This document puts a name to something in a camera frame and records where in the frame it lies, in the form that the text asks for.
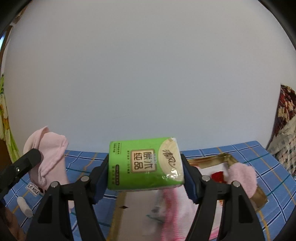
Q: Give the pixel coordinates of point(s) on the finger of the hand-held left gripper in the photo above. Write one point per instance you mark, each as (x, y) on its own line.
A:
(20, 166)

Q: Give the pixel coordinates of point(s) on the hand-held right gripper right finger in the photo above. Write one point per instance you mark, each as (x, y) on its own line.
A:
(189, 185)

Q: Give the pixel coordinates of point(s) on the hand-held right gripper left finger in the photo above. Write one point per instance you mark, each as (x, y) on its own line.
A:
(103, 180)

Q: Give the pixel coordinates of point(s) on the light pink sock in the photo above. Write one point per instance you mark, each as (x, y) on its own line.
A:
(49, 153)

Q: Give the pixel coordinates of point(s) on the pink-edged white washcloth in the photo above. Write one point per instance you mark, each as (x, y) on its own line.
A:
(178, 215)

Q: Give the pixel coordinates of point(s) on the white foam block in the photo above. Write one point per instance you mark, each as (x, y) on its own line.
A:
(24, 206)

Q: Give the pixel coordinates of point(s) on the green tissue pack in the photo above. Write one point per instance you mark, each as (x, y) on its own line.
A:
(143, 164)

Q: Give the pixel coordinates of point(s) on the gold tin box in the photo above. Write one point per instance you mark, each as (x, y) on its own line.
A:
(136, 222)

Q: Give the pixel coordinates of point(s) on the pink fuzzy cloth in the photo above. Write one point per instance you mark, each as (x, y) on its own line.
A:
(242, 178)

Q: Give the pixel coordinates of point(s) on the person's left forearm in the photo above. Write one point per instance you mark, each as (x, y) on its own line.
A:
(10, 224)

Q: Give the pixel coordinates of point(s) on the brown wooden door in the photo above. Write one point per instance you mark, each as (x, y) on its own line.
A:
(4, 150)

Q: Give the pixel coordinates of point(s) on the blue plaid bed sheet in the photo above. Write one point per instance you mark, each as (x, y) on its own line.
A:
(78, 160)

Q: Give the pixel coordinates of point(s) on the green floral hanging cloth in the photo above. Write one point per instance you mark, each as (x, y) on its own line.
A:
(5, 129)

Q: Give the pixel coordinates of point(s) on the white checkered cloth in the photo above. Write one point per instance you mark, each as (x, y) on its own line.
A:
(284, 148)

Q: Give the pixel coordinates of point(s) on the red floral patterned quilt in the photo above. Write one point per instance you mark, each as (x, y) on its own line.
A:
(286, 104)

